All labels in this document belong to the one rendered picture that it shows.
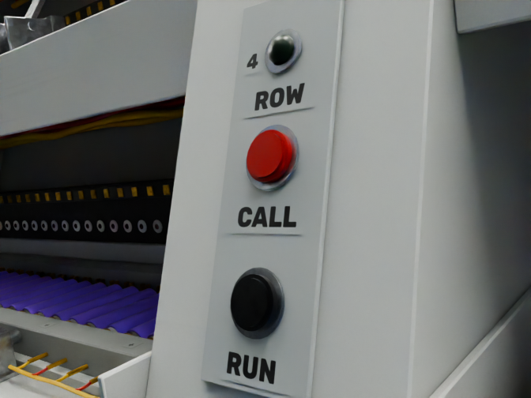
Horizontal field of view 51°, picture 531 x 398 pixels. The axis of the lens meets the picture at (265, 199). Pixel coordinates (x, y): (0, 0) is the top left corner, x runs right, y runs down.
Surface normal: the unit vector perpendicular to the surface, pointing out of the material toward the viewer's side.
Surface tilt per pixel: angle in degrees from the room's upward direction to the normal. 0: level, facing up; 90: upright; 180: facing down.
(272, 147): 90
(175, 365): 90
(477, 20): 111
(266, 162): 90
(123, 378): 90
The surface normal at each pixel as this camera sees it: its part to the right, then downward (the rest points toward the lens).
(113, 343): -0.14, -0.98
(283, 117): -0.64, -0.19
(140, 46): -0.63, 0.18
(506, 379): 0.76, -0.03
